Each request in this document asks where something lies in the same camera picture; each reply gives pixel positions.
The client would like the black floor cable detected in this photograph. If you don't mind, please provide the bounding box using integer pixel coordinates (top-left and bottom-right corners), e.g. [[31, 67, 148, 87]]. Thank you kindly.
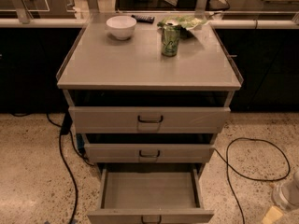
[[8, 111, 94, 224], [213, 136, 292, 224]]

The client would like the grey drawer cabinet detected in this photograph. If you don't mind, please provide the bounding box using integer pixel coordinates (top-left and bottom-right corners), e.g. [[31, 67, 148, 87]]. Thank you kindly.
[[57, 15, 242, 172]]

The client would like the white ceramic bowl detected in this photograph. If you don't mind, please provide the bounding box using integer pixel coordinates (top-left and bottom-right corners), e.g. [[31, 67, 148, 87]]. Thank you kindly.
[[107, 16, 136, 40]]

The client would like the black remote control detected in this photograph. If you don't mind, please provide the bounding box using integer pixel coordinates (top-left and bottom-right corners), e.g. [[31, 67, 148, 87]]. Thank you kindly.
[[131, 15, 155, 24]]

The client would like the grey top drawer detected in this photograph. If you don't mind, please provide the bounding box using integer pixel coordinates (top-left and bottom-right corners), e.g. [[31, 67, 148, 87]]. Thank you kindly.
[[69, 106, 230, 133]]

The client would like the green soda can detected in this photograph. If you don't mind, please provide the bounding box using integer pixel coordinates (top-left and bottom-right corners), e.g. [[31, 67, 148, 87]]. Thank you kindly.
[[162, 21, 181, 57]]

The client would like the black floor cable left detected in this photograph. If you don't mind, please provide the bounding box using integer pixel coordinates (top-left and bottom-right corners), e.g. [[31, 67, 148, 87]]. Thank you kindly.
[[8, 111, 94, 224]]

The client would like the black floor cable right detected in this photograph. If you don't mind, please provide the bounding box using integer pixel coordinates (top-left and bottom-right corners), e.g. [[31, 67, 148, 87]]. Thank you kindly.
[[213, 136, 292, 224]]

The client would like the grey drawer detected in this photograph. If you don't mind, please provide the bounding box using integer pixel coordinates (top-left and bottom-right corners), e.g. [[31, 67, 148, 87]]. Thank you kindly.
[[88, 164, 214, 224], [85, 144, 214, 163], [69, 106, 230, 133]]

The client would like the green chip bag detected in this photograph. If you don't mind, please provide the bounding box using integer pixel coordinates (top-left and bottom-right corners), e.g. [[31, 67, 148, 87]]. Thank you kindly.
[[157, 15, 207, 30]]

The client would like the white and yellow gripper body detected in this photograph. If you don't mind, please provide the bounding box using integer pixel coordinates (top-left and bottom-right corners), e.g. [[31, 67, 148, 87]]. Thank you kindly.
[[262, 169, 299, 224]]

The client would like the grey middle drawer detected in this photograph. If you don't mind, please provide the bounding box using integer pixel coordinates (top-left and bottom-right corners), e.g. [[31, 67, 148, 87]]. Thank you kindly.
[[85, 144, 214, 163]]

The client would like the white horizontal rail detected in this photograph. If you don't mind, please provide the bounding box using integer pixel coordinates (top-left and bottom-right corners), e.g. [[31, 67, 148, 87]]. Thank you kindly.
[[0, 19, 299, 30]]

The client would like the grey bottom drawer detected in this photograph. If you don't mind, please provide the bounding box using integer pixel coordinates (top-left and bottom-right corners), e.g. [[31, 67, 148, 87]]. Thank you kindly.
[[88, 164, 214, 224]]

